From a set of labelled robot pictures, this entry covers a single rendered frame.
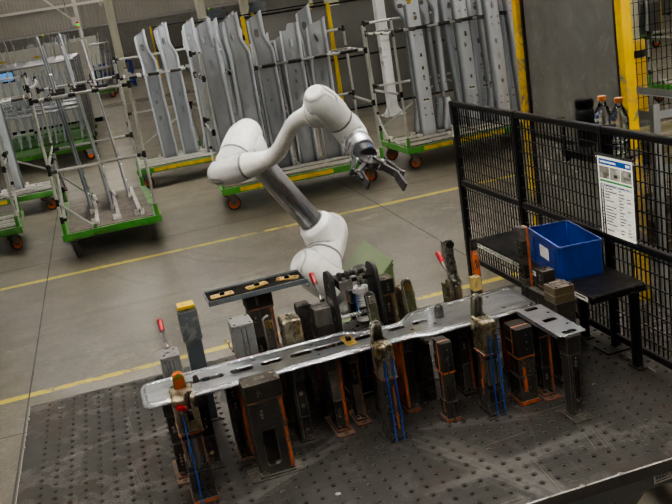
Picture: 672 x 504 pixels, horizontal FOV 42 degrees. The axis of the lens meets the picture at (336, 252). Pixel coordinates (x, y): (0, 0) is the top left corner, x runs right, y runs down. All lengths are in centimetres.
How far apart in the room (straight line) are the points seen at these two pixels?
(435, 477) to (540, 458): 32
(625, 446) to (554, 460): 22
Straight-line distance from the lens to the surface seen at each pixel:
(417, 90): 1070
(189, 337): 316
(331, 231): 368
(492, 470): 272
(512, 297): 317
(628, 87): 483
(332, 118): 294
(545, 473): 269
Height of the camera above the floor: 213
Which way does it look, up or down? 16 degrees down
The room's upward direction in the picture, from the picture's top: 9 degrees counter-clockwise
